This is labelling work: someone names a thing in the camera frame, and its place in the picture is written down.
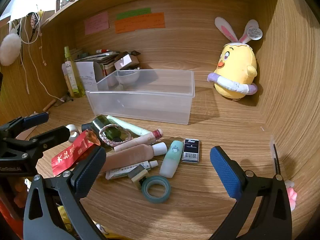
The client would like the small white cube box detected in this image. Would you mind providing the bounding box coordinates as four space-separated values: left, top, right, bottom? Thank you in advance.
114 52 140 71

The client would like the white ring roll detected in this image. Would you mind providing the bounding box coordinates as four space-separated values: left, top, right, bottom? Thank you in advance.
65 124 80 143

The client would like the white ointment tube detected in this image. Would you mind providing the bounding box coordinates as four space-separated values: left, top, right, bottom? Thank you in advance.
105 160 158 180

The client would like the green tape roll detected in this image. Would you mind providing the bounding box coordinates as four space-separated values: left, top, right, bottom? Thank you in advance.
141 176 172 204

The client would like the white fluffy pompom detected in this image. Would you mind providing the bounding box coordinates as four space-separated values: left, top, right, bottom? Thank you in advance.
0 31 22 67

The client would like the white cable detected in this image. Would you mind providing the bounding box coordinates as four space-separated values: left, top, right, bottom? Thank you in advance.
19 5 63 100

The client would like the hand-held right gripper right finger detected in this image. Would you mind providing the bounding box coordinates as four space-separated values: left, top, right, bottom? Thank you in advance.
209 145 293 240

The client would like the yellow chick plush toy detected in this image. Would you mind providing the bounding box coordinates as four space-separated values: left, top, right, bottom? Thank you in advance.
207 17 263 102

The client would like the pink flower ornament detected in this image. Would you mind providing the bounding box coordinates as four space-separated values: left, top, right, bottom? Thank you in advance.
285 180 298 212

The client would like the orange paper note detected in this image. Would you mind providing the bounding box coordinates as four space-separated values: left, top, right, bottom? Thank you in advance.
114 12 166 34

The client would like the clear plastic storage bin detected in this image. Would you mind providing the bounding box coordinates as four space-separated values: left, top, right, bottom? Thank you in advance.
86 69 195 125

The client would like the green paper note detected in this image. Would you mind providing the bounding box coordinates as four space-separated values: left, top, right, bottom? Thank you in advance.
116 7 152 20

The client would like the red box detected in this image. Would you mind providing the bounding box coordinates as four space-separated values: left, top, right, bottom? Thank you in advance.
51 129 100 177

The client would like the pink bottle with white cap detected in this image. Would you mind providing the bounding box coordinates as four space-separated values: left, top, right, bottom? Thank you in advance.
100 142 167 173

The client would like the white cardboard box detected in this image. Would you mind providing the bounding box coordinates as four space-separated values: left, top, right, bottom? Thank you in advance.
75 60 104 92

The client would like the dark green bottle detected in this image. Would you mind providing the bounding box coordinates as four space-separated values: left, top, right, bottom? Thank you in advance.
81 114 122 140

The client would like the clear plastic bowl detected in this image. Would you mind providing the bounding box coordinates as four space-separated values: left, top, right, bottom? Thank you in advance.
114 69 140 85

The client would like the yellow-green spray bottle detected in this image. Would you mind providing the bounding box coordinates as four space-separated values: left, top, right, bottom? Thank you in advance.
62 46 86 98

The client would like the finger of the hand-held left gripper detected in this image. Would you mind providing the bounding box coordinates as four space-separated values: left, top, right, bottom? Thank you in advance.
0 112 49 140
29 126 70 150

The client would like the small mint bottle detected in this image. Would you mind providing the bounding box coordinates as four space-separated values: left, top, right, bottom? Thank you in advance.
159 140 184 178

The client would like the pink tube with red cap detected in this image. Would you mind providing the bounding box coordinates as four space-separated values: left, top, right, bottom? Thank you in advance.
114 129 163 152

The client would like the pink paper note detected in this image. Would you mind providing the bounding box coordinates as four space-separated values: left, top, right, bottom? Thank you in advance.
84 11 110 36

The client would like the black staple box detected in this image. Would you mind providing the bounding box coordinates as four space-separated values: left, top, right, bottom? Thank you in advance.
182 138 201 163

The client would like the wooden stick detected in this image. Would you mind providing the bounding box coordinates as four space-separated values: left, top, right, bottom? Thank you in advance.
42 99 57 112

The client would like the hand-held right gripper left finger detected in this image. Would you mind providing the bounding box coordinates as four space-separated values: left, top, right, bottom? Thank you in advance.
24 145 107 240

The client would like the small beige block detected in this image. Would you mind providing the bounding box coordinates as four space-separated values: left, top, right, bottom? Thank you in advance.
127 165 149 189

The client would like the light green tube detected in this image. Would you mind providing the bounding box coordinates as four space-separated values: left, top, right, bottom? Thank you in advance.
106 115 152 136

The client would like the pile of flat packets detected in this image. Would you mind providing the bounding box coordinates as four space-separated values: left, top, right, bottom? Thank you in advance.
75 51 120 78

